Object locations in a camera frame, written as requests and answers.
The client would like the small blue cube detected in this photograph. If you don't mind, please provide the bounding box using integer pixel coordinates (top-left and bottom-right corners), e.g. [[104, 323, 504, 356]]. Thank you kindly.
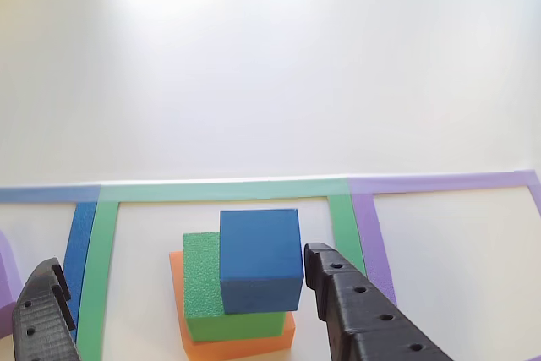
[[219, 208, 305, 315]]

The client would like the blue square tape frame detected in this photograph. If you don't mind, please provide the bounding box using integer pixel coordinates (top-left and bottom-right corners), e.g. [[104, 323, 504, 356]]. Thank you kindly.
[[0, 185, 102, 343]]

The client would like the large orange cube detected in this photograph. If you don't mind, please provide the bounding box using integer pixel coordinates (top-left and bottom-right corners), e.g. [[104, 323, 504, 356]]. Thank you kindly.
[[168, 250, 297, 361]]

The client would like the large purple cube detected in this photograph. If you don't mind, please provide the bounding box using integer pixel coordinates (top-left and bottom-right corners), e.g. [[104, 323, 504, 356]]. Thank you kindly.
[[0, 229, 23, 336]]

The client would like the purple square tape frame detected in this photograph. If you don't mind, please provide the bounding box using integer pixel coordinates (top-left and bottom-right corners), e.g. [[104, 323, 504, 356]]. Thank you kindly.
[[346, 169, 541, 361]]

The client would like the medium green cube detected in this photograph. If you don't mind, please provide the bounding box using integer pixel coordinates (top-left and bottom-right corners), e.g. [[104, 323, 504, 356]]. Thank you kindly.
[[182, 232, 286, 343]]

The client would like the green square tape frame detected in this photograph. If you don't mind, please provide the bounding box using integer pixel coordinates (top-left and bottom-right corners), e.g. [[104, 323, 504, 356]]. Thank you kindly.
[[75, 178, 368, 361]]

